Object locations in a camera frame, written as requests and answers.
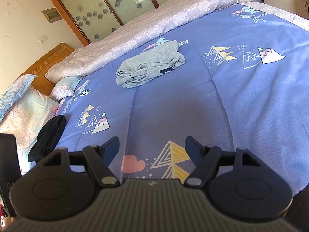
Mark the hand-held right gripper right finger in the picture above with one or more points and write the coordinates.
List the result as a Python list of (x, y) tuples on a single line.
[(193, 147)]

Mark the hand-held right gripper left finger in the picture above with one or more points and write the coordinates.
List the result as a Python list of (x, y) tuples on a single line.
[(111, 147)]

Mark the blue printed blanket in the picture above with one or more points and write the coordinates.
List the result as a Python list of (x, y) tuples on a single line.
[(193, 101)]

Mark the black cloth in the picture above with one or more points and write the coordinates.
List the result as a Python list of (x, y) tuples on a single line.
[(48, 137)]

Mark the large floral pillow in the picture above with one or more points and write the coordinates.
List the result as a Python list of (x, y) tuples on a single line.
[(21, 116)]

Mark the wooden woven headboard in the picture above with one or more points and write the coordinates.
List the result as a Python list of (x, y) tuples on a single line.
[(41, 65)]

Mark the lilac floral quilt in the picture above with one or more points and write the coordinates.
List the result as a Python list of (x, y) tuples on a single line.
[(135, 33)]

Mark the wooden wardrobe with glass doors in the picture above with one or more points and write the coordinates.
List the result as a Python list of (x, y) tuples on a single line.
[(101, 7)]

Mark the grey electrical panel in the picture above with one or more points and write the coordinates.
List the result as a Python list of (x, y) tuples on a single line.
[(51, 16)]

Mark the lilac floral bed sheet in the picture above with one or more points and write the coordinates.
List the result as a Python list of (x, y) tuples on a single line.
[(282, 13)]

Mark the white wall switch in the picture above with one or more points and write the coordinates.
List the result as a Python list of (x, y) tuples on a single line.
[(42, 38)]

